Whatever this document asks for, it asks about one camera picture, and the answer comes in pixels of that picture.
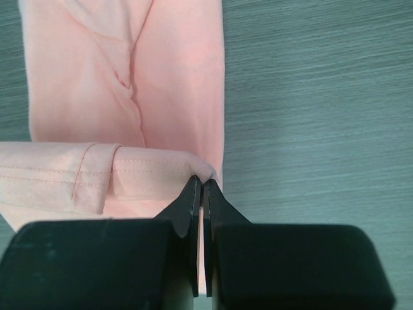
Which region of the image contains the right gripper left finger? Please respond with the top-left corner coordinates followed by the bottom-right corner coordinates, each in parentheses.
top-left (1, 176), bottom-right (201, 309)

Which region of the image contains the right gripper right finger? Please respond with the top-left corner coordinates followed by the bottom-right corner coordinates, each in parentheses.
top-left (202, 180), bottom-right (396, 309)

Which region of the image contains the salmon pink t shirt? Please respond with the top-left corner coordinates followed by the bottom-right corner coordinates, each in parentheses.
top-left (1, 1), bottom-right (225, 230)

